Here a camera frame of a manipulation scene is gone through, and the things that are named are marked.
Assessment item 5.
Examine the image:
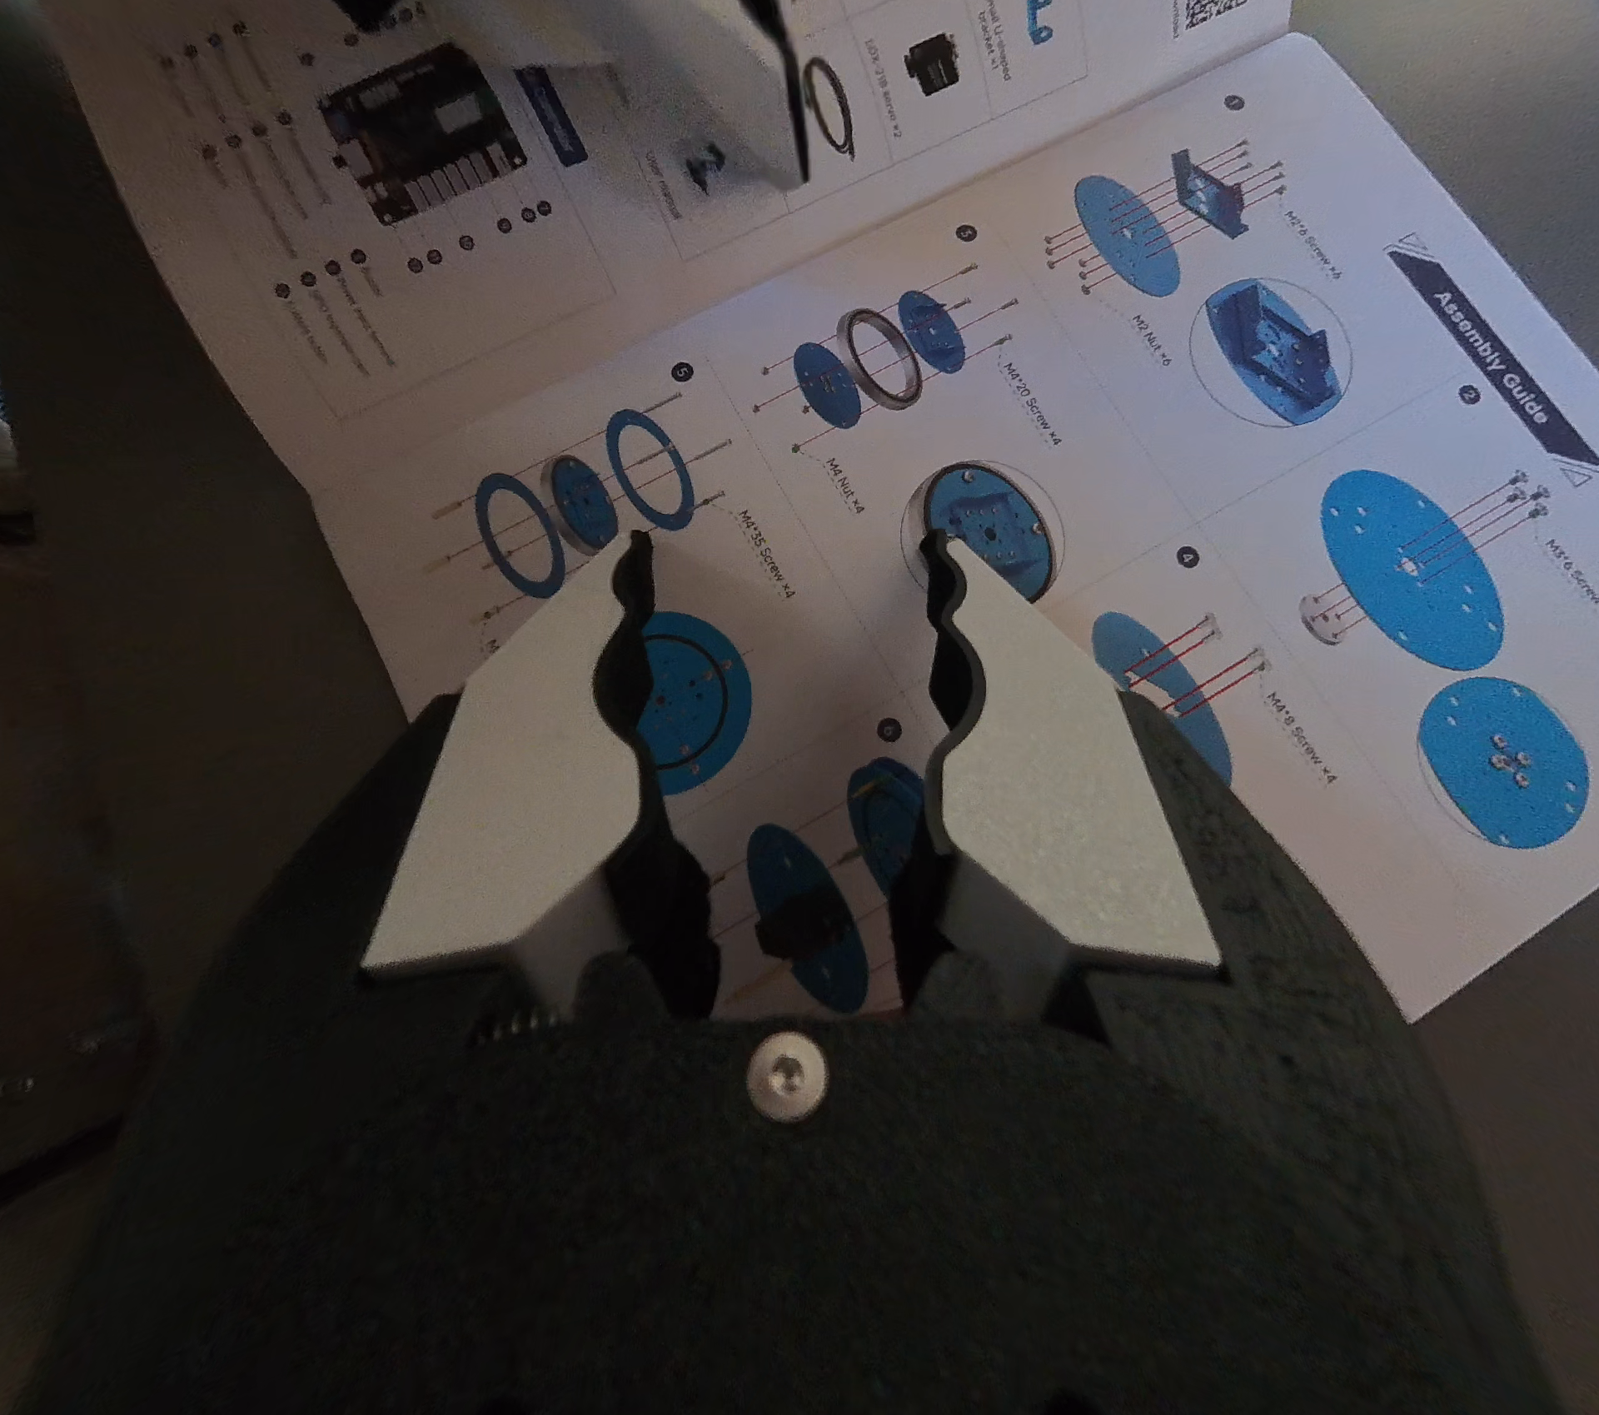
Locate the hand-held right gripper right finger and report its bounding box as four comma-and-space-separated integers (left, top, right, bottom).
893, 534, 1225, 1038

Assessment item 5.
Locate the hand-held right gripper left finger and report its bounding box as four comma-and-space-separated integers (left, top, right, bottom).
360, 530, 727, 1021

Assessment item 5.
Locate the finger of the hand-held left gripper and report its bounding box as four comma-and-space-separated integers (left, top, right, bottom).
410, 0, 817, 187

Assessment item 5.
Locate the white user manual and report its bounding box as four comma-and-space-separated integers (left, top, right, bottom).
26, 0, 1599, 1021

